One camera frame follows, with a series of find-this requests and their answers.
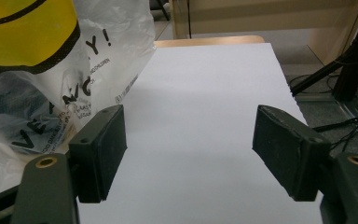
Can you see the beige partition panel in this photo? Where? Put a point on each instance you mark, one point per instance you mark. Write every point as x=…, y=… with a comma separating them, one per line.
x=261, y=15

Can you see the white and yellow plastic bag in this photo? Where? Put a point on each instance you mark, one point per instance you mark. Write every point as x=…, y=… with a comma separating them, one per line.
x=43, y=77

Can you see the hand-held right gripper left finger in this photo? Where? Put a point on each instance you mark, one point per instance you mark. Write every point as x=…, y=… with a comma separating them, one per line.
x=99, y=155

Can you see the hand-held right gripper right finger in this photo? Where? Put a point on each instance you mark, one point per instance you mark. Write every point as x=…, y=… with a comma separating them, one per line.
x=287, y=152

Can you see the black metal stand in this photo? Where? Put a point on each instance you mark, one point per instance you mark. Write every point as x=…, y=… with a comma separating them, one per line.
x=357, y=62

